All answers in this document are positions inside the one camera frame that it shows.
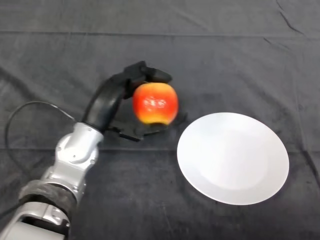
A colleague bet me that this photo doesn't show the white round plate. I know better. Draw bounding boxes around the white round plate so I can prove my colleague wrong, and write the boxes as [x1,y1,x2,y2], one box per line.
[176,112,290,206]

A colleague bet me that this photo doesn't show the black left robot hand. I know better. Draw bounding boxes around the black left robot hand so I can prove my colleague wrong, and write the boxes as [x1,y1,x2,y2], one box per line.
[81,60,188,142]

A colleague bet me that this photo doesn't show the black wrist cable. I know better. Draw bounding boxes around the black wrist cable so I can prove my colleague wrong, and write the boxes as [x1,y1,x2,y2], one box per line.
[0,100,76,218]

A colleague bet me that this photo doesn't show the red yellow apple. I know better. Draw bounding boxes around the red yellow apple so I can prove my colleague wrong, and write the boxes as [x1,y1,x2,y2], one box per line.
[132,82,179,125]

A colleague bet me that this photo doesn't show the black cloth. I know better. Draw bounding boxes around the black cloth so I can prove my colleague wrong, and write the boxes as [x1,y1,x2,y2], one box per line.
[0,0,320,240]

